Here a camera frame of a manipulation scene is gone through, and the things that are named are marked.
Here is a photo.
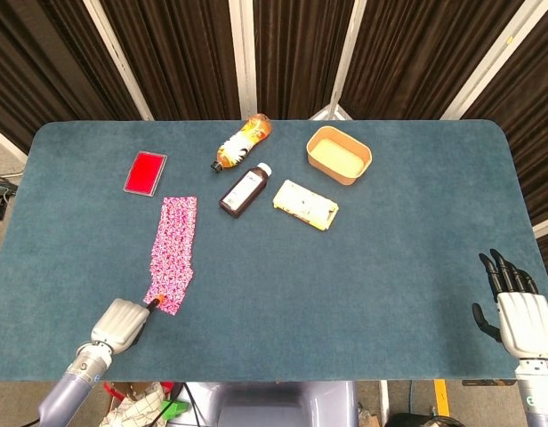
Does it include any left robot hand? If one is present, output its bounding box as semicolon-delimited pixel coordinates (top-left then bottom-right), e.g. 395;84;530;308
91;293;165;356

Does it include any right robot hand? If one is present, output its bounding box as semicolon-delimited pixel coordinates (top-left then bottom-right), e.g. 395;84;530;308
472;248;548;359

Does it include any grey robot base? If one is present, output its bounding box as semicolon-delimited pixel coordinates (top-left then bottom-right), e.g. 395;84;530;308
187;381;359;427

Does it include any red box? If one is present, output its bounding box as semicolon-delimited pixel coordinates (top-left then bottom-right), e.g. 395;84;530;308
123;150;169;197

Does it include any red plastic object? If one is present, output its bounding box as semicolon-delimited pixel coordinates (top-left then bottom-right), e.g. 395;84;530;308
102;381;175;404

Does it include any white grid-printed paper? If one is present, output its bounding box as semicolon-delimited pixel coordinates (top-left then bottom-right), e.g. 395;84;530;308
111;383;171;427

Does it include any green plastic object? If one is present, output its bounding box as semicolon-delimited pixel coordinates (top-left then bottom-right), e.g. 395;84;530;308
160;399;190;422

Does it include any yellow floor tape strip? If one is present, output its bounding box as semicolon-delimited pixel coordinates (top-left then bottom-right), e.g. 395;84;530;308
433;379;451;418

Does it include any pink speckled cloth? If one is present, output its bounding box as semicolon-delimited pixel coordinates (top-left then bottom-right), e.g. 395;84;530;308
149;195;198;294

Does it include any black round object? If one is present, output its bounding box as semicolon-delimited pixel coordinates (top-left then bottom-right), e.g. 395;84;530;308
383;412;470;427

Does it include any brown bottle white cap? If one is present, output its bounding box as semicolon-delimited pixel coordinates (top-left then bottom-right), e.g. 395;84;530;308
218;162;272;220

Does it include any teal felt table cover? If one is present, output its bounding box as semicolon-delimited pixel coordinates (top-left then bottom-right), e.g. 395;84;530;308
0;118;548;383

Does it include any dark brown curtain panel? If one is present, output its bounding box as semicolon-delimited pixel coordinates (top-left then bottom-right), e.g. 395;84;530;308
340;0;524;121
254;0;356;121
463;0;548;312
0;0;141;155
99;0;244;121

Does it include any orange tea bottle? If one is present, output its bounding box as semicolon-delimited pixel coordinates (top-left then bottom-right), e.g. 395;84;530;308
210;113;274;173

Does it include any yellow snack package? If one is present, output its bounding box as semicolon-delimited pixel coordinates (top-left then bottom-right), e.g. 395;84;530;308
271;179;340;231

